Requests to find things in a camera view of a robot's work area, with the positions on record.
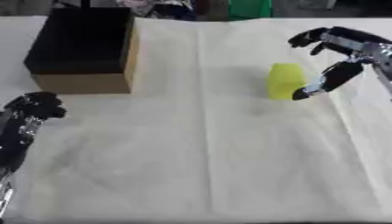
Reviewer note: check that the green crate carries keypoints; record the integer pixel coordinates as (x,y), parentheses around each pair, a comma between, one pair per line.
(249,8)

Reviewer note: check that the black tripod pole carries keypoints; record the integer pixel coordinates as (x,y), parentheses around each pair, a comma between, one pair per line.
(85,3)

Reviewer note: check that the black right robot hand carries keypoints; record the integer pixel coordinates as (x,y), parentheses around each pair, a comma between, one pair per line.
(339,74)

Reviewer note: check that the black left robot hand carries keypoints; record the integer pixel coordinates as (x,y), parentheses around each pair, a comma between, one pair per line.
(25,116)

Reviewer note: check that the tan cardboard box black inside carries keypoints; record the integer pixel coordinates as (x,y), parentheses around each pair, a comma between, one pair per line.
(84,49)

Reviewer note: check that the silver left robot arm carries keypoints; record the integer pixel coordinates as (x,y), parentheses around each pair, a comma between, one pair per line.
(4,194)

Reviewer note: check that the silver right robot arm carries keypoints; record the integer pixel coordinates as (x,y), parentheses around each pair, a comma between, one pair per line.
(384,62)

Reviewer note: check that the yellow-green cup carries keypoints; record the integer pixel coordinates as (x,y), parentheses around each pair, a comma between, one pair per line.
(286,81)

